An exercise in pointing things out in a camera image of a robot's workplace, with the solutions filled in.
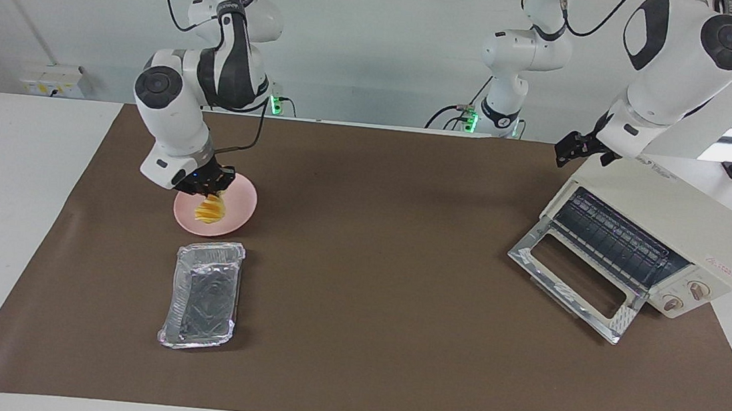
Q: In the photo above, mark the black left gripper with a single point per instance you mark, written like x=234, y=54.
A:
x=583, y=142

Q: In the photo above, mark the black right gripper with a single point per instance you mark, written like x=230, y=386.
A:
x=207, y=177

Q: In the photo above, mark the yellow sliced bread loaf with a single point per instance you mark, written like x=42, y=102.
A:
x=209, y=212

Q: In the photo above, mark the aluminium foil tray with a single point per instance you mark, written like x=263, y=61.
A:
x=203, y=297

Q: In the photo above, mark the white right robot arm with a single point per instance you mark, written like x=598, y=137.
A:
x=169, y=119

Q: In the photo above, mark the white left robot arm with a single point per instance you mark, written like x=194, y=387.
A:
x=683, y=55

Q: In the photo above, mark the cream toaster oven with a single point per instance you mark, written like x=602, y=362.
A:
x=674, y=215

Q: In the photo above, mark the glass oven door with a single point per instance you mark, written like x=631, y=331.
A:
x=627, y=321

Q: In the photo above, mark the small oven knob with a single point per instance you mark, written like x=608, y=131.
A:
x=672, y=303

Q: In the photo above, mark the large oven knob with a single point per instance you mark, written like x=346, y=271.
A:
x=699, y=290

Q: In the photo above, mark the pink round plate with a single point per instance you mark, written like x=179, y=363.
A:
x=241, y=210

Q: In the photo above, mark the brown table mat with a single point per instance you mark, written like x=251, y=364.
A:
x=360, y=339

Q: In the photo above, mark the white wall socket strip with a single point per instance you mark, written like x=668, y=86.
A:
x=52, y=81

